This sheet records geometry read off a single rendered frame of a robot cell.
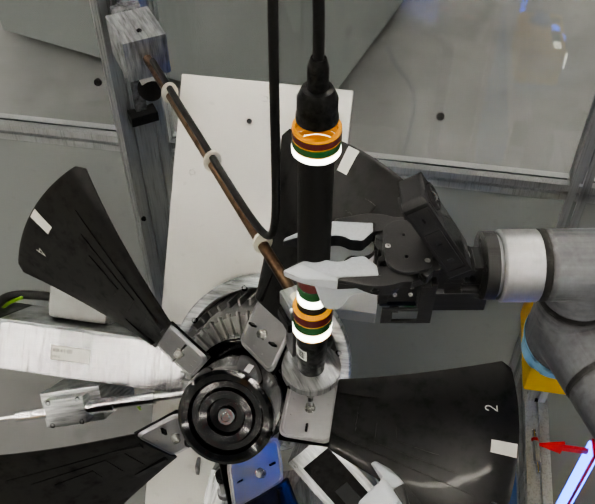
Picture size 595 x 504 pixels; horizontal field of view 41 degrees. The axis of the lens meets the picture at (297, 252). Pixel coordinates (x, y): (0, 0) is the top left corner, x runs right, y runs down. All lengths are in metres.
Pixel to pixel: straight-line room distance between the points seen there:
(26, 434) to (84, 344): 1.33
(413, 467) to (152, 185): 0.84
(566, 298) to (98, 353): 0.66
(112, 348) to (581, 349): 0.64
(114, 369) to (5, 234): 0.97
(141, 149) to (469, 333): 0.94
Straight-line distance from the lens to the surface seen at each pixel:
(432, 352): 2.08
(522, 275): 0.81
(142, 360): 1.17
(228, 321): 1.11
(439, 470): 1.01
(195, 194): 1.23
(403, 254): 0.79
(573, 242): 0.83
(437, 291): 0.83
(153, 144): 1.54
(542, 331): 0.91
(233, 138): 1.22
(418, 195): 0.73
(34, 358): 1.23
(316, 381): 0.94
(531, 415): 1.46
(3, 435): 2.53
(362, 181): 0.94
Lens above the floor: 2.06
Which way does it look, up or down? 47 degrees down
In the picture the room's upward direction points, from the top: straight up
